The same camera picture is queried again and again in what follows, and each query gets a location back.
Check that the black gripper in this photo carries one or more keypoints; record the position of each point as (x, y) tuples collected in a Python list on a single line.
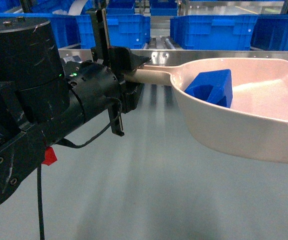
[(98, 89)]

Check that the blue plastic part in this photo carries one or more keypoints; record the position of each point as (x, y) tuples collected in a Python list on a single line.
[(214, 87)]

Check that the beige plastic dustpan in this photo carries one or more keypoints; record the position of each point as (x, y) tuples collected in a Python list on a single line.
[(255, 126)]

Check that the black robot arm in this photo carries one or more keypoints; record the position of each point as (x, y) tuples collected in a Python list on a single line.
[(42, 100)]

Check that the metal shelf rack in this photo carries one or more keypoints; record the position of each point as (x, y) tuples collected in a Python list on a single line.
[(162, 56)]

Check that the blue bin on shelf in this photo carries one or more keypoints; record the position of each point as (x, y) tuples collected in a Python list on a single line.
[(64, 27)]

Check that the red clip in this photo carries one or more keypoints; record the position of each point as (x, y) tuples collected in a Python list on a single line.
[(50, 157)]

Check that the blue storage bin far right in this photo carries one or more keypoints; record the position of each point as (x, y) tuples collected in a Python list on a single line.
[(271, 32)]

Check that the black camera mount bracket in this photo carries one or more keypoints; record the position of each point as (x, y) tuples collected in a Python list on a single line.
[(101, 36)]

